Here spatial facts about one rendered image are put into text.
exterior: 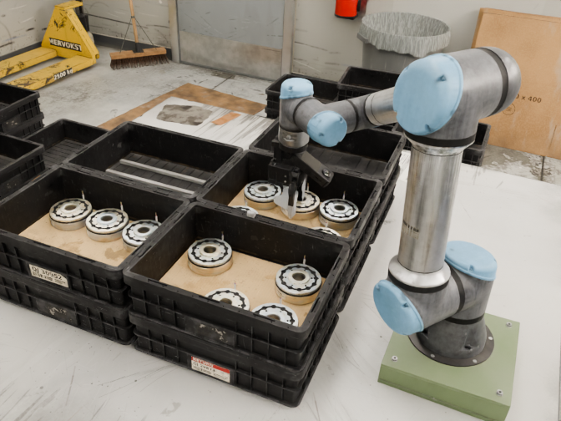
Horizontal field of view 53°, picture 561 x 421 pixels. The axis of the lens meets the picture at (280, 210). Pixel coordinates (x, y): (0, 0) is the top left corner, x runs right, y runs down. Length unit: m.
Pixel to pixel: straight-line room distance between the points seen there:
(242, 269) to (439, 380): 0.49
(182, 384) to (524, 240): 1.08
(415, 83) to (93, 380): 0.88
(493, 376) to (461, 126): 0.58
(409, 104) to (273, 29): 3.62
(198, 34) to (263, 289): 3.74
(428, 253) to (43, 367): 0.84
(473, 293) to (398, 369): 0.22
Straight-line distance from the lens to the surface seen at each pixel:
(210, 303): 1.10
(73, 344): 1.39
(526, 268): 1.72
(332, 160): 1.78
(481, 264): 1.19
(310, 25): 4.41
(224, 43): 4.74
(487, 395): 1.26
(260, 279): 1.30
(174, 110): 2.39
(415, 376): 1.25
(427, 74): 0.91
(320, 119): 1.23
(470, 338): 1.29
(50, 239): 1.49
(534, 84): 3.99
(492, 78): 0.96
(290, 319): 1.16
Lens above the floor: 1.68
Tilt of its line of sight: 34 degrees down
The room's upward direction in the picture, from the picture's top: 3 degrees clockwise
